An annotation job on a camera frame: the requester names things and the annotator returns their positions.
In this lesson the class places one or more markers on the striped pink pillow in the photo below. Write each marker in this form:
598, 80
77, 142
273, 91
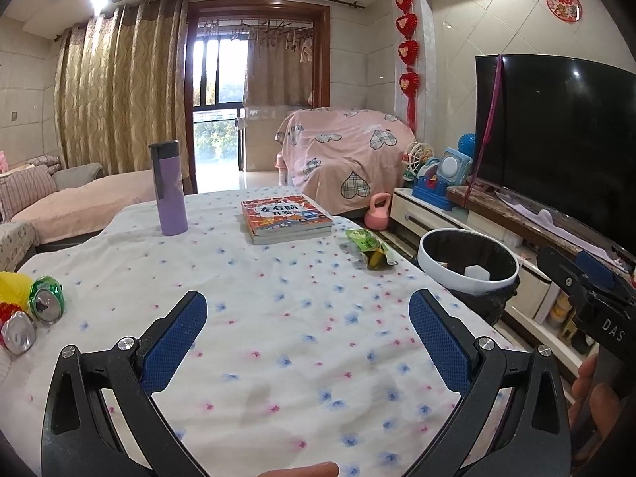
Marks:
25, 191

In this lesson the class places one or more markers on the beige patterned curtain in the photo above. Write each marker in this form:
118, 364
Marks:
114, 94

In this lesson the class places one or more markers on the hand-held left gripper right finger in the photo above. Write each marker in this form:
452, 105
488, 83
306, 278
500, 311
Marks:
439, 343

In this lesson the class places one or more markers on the red drink can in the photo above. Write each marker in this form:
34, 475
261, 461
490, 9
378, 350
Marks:
20, 335

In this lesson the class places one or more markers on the person's left hand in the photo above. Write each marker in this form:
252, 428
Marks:
303, 471

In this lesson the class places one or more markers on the yellow jars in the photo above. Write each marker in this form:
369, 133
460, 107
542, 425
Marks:
560, 310

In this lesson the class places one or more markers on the green drink can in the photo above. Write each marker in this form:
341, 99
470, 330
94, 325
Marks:
47, 303

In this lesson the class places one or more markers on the blue spiky ball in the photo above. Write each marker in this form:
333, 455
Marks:
467, 144

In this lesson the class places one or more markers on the sheer balcony curtain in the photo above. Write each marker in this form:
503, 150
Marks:
273, 69

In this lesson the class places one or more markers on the light blue toy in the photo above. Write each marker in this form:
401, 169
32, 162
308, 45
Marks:
454, 166

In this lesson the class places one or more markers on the green snack bag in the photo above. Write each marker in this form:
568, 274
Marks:
367, 246

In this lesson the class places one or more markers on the white bin with black bag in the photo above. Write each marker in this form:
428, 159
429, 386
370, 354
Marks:
462, 253

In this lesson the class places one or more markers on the pink stick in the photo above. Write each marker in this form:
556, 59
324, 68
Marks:
489, 119

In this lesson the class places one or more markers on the pink heart print cover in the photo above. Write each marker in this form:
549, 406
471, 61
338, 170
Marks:
343, 144

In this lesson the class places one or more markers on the pink sofa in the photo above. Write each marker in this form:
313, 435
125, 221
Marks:
84, 198

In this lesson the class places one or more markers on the blue and red toy machine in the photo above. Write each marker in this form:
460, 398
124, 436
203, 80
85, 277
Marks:
430, 189

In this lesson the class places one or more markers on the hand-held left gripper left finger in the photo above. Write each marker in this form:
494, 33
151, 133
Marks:
174, 338

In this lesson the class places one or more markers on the white cloth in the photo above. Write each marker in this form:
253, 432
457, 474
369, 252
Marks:
546, 221

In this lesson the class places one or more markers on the pink kettlebell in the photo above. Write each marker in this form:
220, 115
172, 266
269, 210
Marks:
377, 217

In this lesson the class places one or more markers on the purple thermos bottle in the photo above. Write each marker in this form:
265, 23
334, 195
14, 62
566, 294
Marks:
169, 194

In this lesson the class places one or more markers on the red knot wall hanging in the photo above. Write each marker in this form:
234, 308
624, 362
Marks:
408, 49

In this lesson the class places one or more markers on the brown balcony door frame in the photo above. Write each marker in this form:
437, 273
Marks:
320, 54

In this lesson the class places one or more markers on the round red wall decoration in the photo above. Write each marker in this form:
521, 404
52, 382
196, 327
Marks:
563, 4

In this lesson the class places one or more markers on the white crumpled carton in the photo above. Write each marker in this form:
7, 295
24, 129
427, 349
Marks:
477, 273

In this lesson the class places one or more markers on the black television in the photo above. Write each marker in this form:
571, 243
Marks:
556, 129

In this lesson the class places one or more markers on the person's right hand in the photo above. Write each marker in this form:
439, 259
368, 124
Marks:
601, 417

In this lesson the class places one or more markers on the stack of red books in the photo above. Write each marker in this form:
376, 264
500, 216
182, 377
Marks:
283, 216

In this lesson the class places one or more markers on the ferris wheel toy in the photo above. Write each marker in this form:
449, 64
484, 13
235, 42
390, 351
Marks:
415, 156

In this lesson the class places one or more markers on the bright yellow plastic bag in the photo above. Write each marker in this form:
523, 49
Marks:
15, 285

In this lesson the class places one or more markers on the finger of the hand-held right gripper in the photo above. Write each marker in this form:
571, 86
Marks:
596, 271
566, 273

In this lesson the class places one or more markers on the white television stand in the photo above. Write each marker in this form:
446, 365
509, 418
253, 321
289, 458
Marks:
497, 223

